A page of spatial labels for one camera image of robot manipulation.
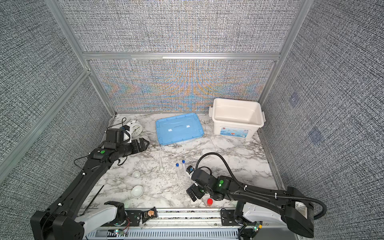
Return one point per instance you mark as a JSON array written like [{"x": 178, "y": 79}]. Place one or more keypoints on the red capped vial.
[{"x": 209, "y": 202}]

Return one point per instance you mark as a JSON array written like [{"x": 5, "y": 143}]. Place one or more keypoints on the small white ceramic dish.
[{"x": 136, "y": 174}]

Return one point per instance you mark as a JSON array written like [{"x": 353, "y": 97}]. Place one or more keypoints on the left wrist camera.
[{"x": 117, "y": 137}]

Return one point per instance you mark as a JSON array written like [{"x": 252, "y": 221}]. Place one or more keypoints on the small circuit board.
[{"x": 149, "y": 214}]

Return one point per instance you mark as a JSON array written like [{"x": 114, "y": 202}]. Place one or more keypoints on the blue plastic bin lid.
[{"x": 179, "y": 129}]

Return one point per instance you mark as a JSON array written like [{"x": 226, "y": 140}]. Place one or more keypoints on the white plastic storage bin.
[{"x": 236, "y": 118}]

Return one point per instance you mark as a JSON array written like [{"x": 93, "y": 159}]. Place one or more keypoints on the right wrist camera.
[{"x": 190, "y": 171}]

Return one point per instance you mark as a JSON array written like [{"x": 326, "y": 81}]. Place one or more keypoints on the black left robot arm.
[{"x": 58, "y": 221}]

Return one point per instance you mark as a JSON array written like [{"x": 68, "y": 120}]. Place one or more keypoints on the blue capped test tube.
[
  {"x": 184, "y": 167},
  {"x": 178, "y": 170}
]

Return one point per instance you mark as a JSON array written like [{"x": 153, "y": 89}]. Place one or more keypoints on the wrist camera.
[
  {"x": 117, "y": 137},
  {"x": 190, "y": 171}
]

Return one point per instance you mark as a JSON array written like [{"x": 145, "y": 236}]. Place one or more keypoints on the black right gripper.
[{"x": 193, "y": 188}]

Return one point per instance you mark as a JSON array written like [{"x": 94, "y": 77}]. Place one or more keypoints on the white alarm clock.
[{"x": 135, "y": 128}]

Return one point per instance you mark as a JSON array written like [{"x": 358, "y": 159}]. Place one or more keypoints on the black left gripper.
[{"x": 138, "y": 149}]

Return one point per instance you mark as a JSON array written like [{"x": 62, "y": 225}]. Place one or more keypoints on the aluminium front rail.
[{"x": 171, "y": 224}]

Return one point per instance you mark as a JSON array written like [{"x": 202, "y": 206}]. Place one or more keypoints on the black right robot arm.
[{"x": 296, "y": 211}]

